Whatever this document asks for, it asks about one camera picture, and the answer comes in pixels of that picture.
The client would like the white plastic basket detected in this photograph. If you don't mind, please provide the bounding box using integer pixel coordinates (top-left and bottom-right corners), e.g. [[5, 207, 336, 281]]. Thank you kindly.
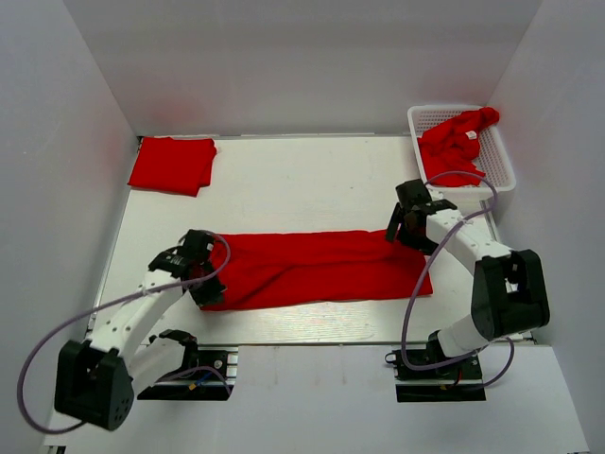
[[407, 104, 516, 202]]

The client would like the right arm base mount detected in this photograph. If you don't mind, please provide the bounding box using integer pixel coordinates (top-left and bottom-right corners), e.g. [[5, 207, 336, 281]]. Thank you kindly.
[[384, 350, 486, 403]]

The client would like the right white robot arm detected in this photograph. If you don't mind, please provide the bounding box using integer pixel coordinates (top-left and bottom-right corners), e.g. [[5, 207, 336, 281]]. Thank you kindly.
[[386, 179, 550, 377]]

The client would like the red t shirt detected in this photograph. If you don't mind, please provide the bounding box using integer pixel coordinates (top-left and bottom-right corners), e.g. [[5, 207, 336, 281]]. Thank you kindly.
[[128, 137, 217, 197], [202, 230, 433, 311], [418, 107, 500, 187]]

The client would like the crumpled red t shirt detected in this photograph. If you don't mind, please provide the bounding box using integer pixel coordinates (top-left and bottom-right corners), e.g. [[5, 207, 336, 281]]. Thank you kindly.
[[418, 107, 500, 187]]

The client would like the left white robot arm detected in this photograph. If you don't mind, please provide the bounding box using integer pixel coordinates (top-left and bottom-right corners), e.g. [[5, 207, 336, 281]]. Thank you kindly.
[[54, 230, 230, 430]]

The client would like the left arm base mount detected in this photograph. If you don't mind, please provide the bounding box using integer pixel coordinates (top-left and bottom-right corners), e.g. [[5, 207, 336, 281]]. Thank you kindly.
[[137, 347, 238, 402]]

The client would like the folded red t shirt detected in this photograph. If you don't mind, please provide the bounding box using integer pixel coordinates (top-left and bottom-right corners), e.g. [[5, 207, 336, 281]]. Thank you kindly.
[[128, 137, 217, 197]]

